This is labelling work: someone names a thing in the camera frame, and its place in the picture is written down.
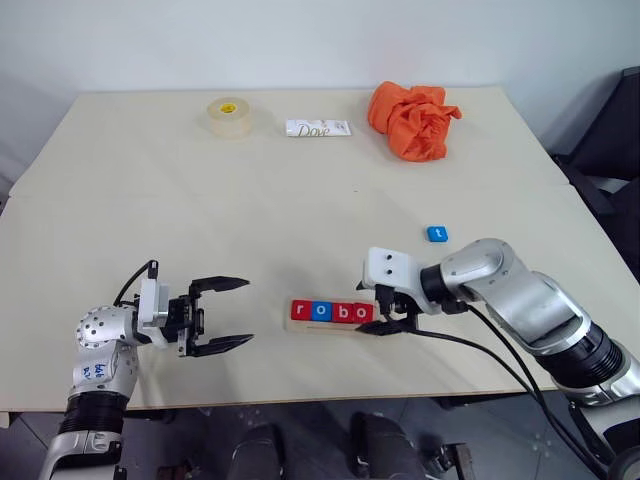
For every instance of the red letter b tile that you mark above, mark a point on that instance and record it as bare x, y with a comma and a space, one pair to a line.
342, 312

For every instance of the dark rounded shape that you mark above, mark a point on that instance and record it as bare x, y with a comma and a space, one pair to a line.
260, 455
382, 450

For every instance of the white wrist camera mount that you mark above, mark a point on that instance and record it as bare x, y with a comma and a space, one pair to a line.
152, 310
392, 267

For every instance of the brown metal floor fixture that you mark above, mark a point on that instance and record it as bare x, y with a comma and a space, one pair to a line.
452, 462

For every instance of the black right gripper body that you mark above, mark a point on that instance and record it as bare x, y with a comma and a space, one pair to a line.
402, 307

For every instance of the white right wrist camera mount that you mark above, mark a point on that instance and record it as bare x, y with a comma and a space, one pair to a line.
392, 267

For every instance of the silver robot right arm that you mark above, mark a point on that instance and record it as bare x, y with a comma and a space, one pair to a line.
510, 295

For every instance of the crumpled orange cloth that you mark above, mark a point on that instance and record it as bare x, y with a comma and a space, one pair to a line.
407, 125

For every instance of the row of letter blocks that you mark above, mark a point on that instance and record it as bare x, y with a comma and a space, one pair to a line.
320, 327

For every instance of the white Dove soap packet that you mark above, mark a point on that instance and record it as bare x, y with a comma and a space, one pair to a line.
317, 128

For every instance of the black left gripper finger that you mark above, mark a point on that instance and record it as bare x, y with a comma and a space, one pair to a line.
222, 344
220, 282

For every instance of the blue tile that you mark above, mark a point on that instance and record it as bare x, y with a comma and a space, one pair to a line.
320, 311

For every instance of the black chair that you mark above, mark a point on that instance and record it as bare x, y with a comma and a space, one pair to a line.
610, 160

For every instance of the red letter o tile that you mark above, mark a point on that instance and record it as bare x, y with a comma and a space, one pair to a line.
362, 313

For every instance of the blue letter t block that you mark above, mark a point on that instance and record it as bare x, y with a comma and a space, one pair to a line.
437, 234

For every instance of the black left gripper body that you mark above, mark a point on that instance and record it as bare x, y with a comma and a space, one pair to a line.
186, 320

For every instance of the clear tape roll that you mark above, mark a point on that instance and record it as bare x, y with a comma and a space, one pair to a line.
229, 119

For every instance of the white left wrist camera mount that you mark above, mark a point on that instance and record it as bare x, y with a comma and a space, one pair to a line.
152, 310

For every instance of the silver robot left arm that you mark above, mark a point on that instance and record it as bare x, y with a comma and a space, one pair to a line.
102, 350

